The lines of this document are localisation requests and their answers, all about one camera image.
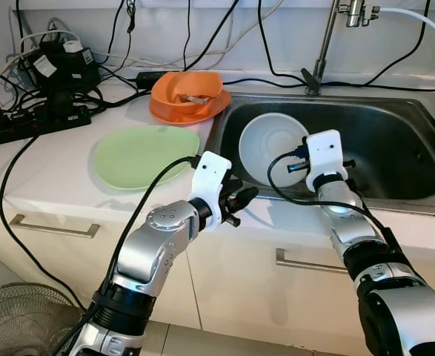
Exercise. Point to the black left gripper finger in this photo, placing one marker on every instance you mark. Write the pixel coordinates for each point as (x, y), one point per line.
(248, 200)
(238, 189)

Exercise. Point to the white bowl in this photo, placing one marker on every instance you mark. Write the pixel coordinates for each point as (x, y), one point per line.
(269, 144)

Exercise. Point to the green plate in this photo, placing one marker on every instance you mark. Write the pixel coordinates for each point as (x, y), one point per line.
(139, 156)

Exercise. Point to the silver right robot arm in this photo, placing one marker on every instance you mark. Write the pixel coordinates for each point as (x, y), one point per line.
(343, 222)

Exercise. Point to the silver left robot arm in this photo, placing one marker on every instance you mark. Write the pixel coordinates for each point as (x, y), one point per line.
(158, 245)

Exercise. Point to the grey brown scrap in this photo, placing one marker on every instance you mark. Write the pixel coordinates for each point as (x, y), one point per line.
(195, 98)

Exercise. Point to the stainless steel sink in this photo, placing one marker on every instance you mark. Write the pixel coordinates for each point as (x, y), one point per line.
(395, 133)

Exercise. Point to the white cabinet door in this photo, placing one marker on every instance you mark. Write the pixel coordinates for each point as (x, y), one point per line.
(276, 304)
(69, 259)

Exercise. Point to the chrome faucet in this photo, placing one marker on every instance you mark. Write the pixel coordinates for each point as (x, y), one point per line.
(324, 48)

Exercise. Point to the orange bowl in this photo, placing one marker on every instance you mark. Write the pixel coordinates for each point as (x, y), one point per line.
(169, 89)

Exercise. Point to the small black power brick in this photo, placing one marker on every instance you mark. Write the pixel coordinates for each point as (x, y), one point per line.
(150, 76)

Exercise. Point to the black power strip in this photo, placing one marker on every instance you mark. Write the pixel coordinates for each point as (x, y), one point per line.
(24, 127)

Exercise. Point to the metal grille floor fan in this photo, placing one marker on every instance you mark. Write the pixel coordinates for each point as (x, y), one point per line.
(24, 326)

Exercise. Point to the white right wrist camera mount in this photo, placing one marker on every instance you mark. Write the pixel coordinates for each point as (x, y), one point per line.
(324, 156)

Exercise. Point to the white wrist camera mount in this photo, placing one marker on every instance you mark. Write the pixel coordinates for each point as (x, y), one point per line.
(210, 182)
(324, 156)

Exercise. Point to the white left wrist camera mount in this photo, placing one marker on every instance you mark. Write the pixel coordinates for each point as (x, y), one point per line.
(210, 182)

